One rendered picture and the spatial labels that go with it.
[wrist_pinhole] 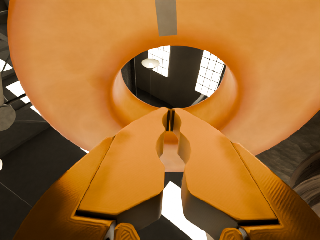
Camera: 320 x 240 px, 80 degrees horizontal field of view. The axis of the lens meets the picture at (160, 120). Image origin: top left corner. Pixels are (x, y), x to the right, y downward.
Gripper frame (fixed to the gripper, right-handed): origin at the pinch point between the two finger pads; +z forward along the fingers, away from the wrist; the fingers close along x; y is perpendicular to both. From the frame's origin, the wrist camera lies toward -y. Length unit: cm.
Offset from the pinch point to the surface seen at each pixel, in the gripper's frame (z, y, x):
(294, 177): 20.6, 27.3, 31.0
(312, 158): 18.7, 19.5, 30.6
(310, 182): 13.4, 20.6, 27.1
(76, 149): 594, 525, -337
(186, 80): 799, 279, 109
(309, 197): 13.3, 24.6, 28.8
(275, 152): 31, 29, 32
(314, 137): 26.1, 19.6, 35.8
